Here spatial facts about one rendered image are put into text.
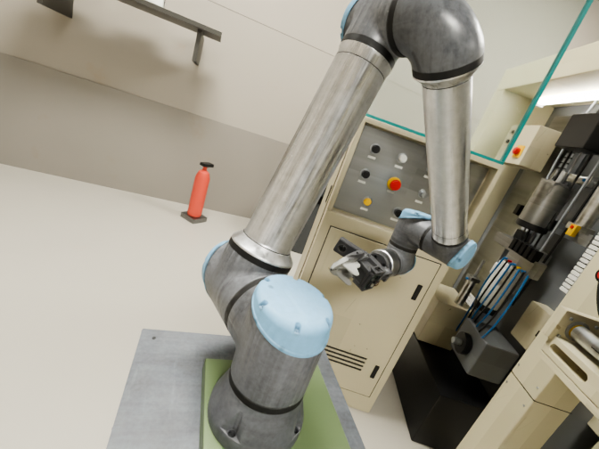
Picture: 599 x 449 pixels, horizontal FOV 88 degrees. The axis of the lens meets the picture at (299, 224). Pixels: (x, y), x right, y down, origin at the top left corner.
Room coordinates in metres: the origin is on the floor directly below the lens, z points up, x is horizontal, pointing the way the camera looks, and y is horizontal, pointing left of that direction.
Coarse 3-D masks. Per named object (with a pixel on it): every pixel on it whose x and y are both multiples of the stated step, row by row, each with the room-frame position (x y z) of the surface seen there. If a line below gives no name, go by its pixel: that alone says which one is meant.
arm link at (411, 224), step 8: (408, 208) 0.97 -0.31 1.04; (400, 216) 0.94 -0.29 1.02; (408, 216) 0.92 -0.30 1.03; (416, 216) 0.91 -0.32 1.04; (424, 216) 0.91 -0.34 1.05; (400, 224) 0.93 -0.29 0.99; (408, 224) 0.91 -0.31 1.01; (416, 224) 0.90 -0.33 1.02; (424, 224) 0.89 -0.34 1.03; (400, 232) 0.92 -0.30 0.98; (408, 232) 0.90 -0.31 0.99; (416, 232) 0.88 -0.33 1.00; (392, 240) 0.93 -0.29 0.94; (400, 240) 0.91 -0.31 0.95; (408, 240) 0.90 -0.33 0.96; (416, 240) 0.88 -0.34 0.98; (400, 248) 0.91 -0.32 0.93; (408, 248) 0.90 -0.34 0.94; (416, 248) 0.92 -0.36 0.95
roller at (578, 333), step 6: (570, 330) 0.81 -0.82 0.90; (576, 330) 0.80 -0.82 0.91; (582, 330) 0.80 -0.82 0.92; (588, 330) 0.80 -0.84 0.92; (570, 336) 0.81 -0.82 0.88; (576, 336) 0.79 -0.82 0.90; (582, 336) 0.78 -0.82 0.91; (588, 336) 0.77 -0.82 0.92; (594, 336) 0.77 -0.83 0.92; (582, 342) 0.77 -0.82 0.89; (588, 342) 0.76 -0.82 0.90; (594, 342) 0.75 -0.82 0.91; (588, 348) 0.75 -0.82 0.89; (594, 348) 0.74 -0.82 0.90; (594, 354) 0.73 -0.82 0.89
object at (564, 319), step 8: (560, 312) 0.83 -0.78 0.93; (568, 312) 0.82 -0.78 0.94; (576, 312) 0.83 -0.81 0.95; (552, 320) 0.84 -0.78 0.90; (560, 320) 0.82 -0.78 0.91; (568, 320) 0.82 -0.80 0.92; (576, 320) 0.82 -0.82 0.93; (584, 320) 0.82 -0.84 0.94; (592, 320) 0.82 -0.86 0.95; (552, 328) 0.82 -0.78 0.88; (560, 328) 0.82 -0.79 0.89; (568, 328) 0.82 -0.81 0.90; (592, 328) 0.82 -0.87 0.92; (552, 336) 0.82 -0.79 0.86; (560, 336) 0.81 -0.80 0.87; (568, 336) 0.82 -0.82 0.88
